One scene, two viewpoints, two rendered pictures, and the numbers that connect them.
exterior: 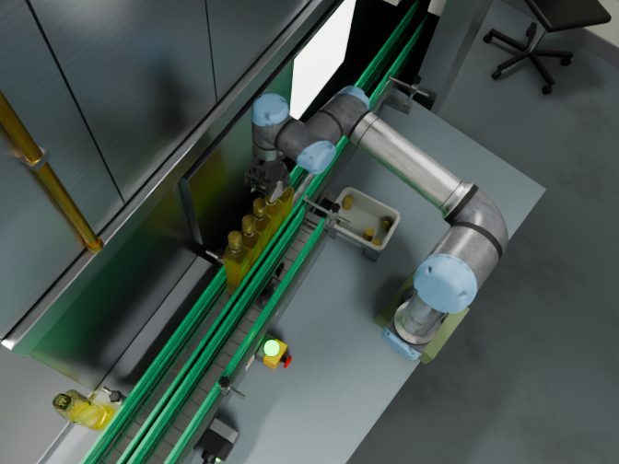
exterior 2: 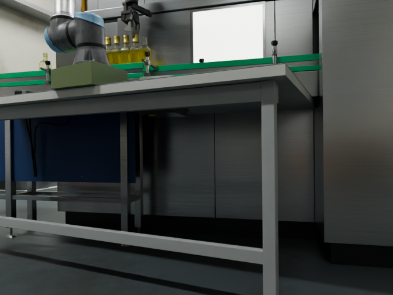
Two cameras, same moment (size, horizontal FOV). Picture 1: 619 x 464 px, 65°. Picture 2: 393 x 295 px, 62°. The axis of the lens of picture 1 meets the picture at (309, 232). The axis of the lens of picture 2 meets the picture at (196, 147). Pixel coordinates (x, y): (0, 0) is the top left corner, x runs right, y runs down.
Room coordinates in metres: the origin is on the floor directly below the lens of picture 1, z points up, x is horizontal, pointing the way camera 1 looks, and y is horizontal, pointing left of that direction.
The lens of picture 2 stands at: (0.87, -1.76, 0.52)
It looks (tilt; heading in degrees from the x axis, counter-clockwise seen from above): 0 degrees down; 85
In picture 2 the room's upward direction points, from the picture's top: 1 degrees counter-clockwise
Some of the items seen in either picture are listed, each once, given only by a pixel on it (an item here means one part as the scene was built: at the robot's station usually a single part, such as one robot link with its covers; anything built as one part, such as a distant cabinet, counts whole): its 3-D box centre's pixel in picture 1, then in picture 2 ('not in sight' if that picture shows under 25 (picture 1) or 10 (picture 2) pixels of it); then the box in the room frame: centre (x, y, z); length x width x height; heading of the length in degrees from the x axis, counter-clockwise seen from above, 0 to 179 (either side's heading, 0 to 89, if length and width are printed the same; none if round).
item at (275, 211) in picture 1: (270, 219); (135, 65); (0.69, 0.12, 0.99); 0.06 x 0.06 x 0.21; 71
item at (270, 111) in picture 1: (270, 121); not in sight; (0.67, 0.13, 1.45); 0.09 x 0.08 x 0.11; 61
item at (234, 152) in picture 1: (281, 104); (188, 40); (1.00, 0.16, 1.15); 0.90 x 0.03 x 0.34; 161
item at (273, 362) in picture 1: (272, 353); not in sight; (0.35, 0.04, 0.79); 0.07 x 0.07 x 0.07; 71
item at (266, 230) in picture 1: (259, 233); (126, 66); (0.64, 0.14, 0.99); 0.06 x 0.06 x 0.21; 70
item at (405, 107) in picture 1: (403, 97); (274, 66); (1.38, -0.25, 0.90); 0.17 x 0.05 x 0.23; 71
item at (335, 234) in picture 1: (354, 220); not in sight; (0.86, -0.15, 0.79); 0.27 x 0.17 x 0.08; 71
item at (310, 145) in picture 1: (310, 143); not in sight; (0.64, 0.03, 1.45); 0.11 x 0.11 x 0.08; 61
